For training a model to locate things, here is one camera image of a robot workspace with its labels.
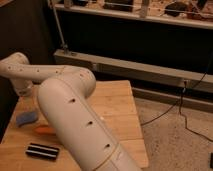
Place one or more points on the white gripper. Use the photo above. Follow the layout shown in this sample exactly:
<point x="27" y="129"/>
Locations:
<point x="23" y="88"/>

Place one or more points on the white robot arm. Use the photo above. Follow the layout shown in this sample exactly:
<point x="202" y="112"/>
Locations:
<point x="62" y="98"/>

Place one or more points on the orange toy carrot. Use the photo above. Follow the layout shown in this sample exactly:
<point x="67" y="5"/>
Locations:
<point x="44" y="129"/>

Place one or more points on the metal stand pole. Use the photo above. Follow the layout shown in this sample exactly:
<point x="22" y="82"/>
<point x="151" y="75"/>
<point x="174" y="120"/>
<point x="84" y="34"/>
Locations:
<point x="64" y="46"/>

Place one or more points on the wooden table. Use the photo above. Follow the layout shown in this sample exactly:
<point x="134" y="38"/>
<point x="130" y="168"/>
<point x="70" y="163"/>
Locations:
<point x="112" y="100"/>

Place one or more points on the black white striped block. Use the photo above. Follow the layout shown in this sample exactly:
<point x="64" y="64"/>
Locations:
<point x="42" y="151"/>

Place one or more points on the cluttered background shelf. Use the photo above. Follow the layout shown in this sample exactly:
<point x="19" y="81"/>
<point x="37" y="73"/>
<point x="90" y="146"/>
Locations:
<point x="189" y="13"/>

